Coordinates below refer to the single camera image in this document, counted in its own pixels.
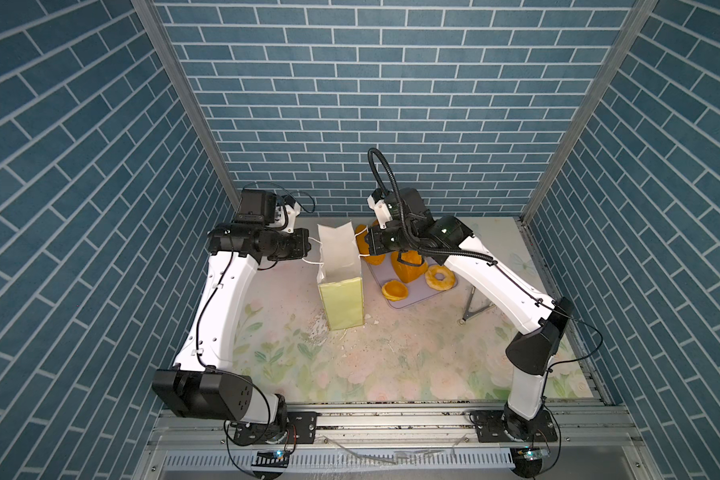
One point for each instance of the lilac plastic tray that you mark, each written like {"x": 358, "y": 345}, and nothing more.
{"x": 418, "y": 289}

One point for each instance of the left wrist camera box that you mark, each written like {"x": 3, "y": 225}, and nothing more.
{"x": 267, "y": 209}

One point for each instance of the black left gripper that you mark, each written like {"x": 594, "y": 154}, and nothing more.
{"x": 299, "y": 249}

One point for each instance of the white vented cable duct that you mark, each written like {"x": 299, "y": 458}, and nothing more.
{"x": 335, "y": 460}

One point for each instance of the large orange loaf chunk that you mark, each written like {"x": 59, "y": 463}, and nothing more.
{"x": 408, "y": 265}

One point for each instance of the orange egg tart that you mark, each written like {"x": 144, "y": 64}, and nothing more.
{"x": 395, "y": 290}

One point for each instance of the plain ring donut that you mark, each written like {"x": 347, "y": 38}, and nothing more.
{"x": 440, "y": 278}

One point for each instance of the green floral paper bag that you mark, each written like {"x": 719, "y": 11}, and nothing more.
{"x": 339, "y": 275}

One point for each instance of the long oval orange bread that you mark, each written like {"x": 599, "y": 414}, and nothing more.
{"x": 364, "y": 248}

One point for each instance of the aluminium left corner post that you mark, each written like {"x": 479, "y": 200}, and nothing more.
{"x": 148, "y": 15}

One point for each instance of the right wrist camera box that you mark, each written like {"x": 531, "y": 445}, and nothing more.
{"x": 387, "y": 206}

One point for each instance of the metal tongs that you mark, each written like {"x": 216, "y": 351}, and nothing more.
{"x": 469, "y": 311}

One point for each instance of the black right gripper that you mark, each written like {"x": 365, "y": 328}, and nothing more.
{"x": 375, "y": 242}

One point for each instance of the aluminium corner post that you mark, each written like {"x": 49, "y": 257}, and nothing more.
{"x": 148, "y": 15}
{"x": 633, "y": 24}

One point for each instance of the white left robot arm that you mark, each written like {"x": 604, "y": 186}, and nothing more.
{"x": 201, "y": 384}

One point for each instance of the aluminium right corner post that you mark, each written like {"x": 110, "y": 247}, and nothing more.
{"x": 633, "y": 24}

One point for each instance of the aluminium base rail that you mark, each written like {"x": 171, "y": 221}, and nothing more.
{"x": 584, "y": 439}

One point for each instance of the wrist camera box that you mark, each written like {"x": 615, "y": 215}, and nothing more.
{"x": 387, "y": 206}
{"x": 267, "y": 209}

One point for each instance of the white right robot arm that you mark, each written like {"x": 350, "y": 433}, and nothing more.
{"x": 540, "y": 320}

